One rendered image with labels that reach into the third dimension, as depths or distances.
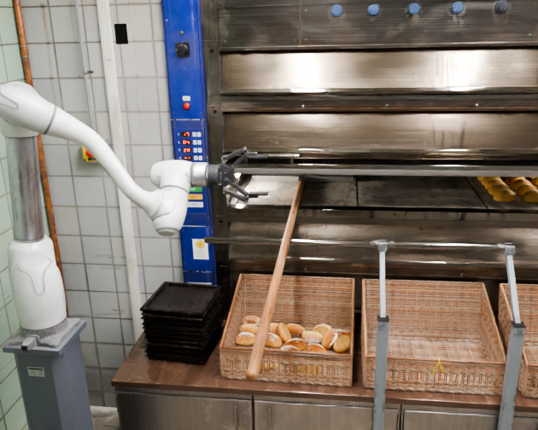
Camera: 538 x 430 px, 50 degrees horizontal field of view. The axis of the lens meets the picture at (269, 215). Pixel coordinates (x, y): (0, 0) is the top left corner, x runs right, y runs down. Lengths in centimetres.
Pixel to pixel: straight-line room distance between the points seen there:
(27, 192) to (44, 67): 87
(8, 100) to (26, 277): 57
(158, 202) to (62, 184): 104
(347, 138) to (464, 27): 65
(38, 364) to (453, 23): 203
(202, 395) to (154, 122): 122
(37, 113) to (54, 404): 99
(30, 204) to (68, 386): 65
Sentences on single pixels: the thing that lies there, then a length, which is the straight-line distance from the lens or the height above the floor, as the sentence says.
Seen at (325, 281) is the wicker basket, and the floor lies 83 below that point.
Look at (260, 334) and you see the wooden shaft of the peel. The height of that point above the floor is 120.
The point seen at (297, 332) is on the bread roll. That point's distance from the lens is 272.
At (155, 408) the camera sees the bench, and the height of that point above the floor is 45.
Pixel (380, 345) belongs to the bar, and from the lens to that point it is 224.
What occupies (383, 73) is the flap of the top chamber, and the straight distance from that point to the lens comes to 252.
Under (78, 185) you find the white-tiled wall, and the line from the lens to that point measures 291.
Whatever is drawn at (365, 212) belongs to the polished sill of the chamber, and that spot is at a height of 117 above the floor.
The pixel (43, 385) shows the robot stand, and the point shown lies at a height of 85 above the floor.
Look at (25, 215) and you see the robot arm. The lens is 217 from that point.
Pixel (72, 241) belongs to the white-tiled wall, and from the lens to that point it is 303.
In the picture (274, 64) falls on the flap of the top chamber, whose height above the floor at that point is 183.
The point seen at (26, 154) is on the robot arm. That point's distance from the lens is 212.
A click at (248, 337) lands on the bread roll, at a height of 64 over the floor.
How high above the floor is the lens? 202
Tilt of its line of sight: 19 degrees down
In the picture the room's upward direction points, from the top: 1 degrees counter-clockwise
